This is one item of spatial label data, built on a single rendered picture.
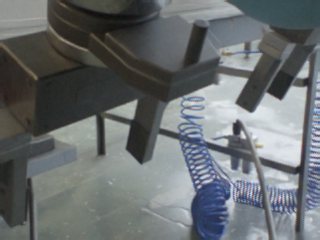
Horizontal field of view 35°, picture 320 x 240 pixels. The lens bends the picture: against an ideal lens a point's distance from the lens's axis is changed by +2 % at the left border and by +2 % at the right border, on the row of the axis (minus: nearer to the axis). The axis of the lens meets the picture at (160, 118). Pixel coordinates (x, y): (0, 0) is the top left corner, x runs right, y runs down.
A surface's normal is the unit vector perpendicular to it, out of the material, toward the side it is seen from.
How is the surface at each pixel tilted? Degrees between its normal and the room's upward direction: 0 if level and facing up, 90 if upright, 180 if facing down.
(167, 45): 25
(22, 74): 96
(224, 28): 90
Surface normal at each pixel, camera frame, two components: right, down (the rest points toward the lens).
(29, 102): -0.74, 0.31
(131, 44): 0.19, -0.75
